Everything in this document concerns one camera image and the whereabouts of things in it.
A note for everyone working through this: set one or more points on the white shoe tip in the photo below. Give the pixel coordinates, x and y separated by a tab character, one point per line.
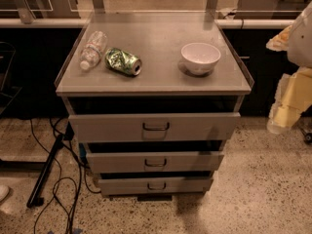
4	191

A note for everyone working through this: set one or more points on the grey drawer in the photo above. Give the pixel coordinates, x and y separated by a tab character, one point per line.
141	162
153	127
134	186

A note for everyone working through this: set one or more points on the crushed green soda can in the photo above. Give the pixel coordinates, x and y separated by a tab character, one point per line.
123	61

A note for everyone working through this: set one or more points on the black metal floor stand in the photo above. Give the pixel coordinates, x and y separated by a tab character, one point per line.
35	198

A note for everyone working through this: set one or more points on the grey top drawer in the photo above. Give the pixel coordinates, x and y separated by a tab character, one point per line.
153	127

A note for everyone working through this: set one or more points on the clear plastic water bottle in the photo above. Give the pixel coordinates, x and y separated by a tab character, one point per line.
92	53

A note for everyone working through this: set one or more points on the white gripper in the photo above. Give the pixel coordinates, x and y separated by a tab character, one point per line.
301	44

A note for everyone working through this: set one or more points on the grey drawer cabinet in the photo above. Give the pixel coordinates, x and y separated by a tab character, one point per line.
163	86

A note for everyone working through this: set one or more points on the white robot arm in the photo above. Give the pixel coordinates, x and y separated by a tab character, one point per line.
299	51

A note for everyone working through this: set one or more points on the white ceramic bowl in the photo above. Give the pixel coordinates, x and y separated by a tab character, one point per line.
200	58

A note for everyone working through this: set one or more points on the grey middle drawer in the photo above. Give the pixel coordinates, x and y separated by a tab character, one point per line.
141	162

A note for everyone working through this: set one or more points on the grey bottom drawer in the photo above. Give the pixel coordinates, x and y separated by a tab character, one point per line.
134	186

